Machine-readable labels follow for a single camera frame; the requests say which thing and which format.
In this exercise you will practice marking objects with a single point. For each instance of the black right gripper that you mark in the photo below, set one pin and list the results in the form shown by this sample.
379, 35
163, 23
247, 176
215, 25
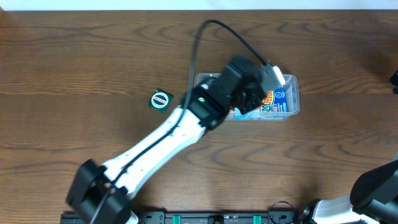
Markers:
394, 81

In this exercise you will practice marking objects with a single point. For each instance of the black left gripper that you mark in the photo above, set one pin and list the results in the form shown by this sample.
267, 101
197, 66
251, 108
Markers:
249, 101

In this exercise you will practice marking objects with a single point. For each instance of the blue Cool Fever box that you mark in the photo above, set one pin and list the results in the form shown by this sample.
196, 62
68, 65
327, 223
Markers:
272, 106

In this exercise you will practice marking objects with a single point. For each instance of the small dark medicine bottle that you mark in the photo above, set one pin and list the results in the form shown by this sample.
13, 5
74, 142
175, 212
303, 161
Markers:
204, 86

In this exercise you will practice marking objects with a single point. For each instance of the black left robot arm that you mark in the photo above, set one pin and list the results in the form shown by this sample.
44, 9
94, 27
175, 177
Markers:
103, 194

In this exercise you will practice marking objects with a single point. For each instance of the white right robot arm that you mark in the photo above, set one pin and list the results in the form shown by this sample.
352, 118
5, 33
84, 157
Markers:
373, 199

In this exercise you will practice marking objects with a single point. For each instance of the clear plastic container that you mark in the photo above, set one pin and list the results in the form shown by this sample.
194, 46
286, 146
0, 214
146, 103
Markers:
292, 91

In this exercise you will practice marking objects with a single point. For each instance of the green Zam-Buk box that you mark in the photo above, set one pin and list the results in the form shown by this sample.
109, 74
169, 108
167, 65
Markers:
160, 101

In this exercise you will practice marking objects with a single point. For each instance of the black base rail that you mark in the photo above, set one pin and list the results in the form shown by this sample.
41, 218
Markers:
282, 215

